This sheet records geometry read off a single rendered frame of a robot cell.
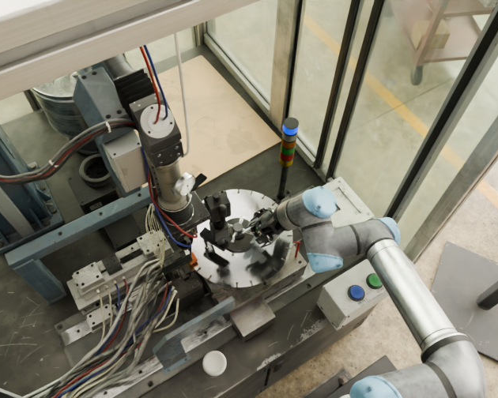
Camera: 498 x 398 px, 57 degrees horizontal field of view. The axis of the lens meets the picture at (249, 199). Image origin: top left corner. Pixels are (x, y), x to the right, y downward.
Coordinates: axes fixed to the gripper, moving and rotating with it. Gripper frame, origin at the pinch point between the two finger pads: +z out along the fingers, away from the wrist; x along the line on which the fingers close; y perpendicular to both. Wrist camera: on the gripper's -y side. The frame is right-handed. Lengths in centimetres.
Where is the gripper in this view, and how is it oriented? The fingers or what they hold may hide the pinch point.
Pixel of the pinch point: (252, 229)
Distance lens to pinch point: 135.9
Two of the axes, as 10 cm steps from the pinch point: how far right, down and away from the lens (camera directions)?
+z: -5.1, 2.8, 8.1
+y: -6.0, 5.6, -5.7
